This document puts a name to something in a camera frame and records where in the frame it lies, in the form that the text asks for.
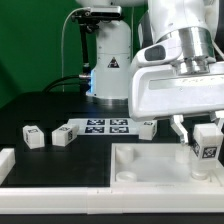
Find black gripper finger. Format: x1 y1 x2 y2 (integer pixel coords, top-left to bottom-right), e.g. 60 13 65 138
170 115 189 145
210 110 224 129

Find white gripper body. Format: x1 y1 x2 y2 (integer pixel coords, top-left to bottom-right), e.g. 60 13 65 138
128 62 224 121

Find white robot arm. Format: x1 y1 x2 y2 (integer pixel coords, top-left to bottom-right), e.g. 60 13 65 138
76 0 224 141

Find AprilTag marker sheet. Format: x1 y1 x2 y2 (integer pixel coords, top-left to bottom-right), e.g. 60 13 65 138
68 118 140 135

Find white U-shaped obstacle fence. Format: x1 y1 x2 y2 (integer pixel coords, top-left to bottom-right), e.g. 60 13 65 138
0 148 224 214

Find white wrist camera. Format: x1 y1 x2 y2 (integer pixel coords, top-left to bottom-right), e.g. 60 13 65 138
130 43 182 73

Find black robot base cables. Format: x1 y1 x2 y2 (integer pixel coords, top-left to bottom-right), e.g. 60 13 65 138
42 73 92 93

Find black camera on stand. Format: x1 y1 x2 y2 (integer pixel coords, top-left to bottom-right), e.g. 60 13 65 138
71 6 123 75

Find white camera cable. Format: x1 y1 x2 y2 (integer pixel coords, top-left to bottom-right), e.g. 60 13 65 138
60 7 88 93

